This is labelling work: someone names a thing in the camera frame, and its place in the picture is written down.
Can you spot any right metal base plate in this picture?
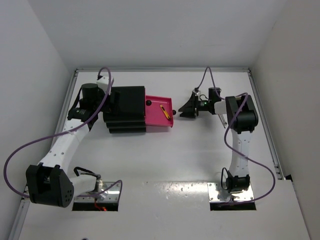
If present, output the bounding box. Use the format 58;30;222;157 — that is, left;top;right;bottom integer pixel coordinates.
207;182;254;204

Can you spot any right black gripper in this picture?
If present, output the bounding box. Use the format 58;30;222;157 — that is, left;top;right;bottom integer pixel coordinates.
178;94;212;119

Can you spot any aluminium rail frame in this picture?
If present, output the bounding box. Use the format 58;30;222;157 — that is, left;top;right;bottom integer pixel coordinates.
16;68;290;240

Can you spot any metal base plate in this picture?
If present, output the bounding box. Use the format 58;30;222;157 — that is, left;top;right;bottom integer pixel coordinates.
207;182;254;204
74;181;122;204

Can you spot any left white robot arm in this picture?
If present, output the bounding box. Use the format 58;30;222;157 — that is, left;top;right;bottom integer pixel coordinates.
25;83;122;208

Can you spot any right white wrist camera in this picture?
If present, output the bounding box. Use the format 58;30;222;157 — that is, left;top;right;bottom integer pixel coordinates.
192;87;201;98

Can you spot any black drawer cabinet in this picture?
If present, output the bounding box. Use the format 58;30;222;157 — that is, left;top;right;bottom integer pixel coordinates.
103;86;146;134

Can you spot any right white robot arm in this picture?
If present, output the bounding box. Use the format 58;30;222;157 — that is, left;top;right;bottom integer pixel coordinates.
178;87;259;193

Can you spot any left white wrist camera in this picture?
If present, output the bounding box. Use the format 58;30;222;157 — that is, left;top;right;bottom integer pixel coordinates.
96;76;109;92

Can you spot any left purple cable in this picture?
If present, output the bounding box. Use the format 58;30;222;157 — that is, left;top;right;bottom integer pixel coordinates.
3;66;123;200

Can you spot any yellow utility knife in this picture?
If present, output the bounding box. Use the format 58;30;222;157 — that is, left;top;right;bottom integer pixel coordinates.
159;104;171;120

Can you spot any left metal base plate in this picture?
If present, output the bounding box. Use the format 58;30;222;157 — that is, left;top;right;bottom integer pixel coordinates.
74;181;122;204

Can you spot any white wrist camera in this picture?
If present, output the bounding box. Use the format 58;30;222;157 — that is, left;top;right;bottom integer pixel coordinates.
96;76;109;92
192;87;201;98

